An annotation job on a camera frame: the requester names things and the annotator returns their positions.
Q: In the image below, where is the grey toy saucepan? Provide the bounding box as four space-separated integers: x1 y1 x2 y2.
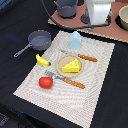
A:
14 30 51 57

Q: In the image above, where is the grey toy pot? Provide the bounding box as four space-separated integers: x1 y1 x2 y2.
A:
54 0 78 17

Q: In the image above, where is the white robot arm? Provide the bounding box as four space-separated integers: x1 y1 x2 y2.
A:
86 0 111 25

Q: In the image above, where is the toy knife wooden handle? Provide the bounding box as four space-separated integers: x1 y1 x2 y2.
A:
59 49 98 62

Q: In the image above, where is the yellow toy banana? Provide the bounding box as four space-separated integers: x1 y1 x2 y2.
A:
36 54 51 66

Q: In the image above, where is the beige woven placemat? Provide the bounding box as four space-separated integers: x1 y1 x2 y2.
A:
14 31 114 128

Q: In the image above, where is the yellow toy cheese wedge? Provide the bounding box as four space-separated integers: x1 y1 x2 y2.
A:
62 59 80 73

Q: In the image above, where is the red toy tomato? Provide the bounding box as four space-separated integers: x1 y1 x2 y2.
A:
39 77 53 89

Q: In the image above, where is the light blue milk carton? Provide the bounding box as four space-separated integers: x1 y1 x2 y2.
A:
70 31 81 49

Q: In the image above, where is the toy fork wooden handle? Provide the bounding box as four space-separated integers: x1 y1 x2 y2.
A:
45 70 85 89

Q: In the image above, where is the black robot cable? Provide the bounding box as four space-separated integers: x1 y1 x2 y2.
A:
40 0 113 32

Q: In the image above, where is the round wooden plate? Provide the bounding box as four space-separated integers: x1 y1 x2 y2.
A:
56 55 83 78

